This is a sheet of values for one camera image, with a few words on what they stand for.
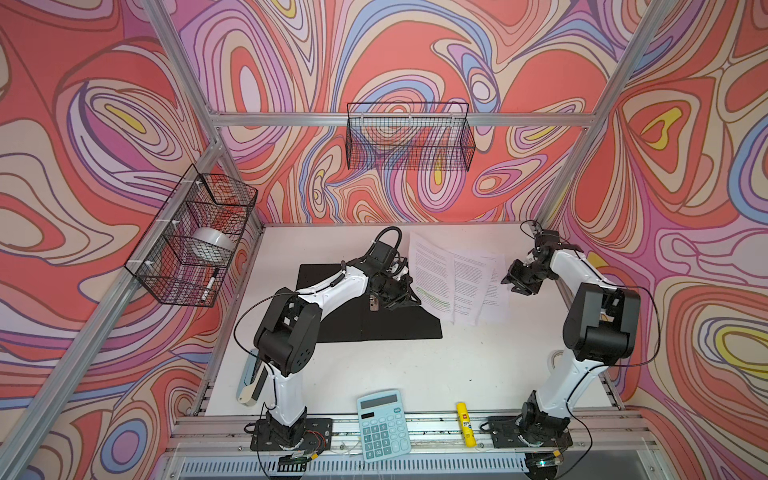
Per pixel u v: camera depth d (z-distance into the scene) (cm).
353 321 93
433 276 99
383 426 73
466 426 73
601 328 50
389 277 79
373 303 96
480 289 102
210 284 72
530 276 81
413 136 96
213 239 73
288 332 50
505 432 73
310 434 73
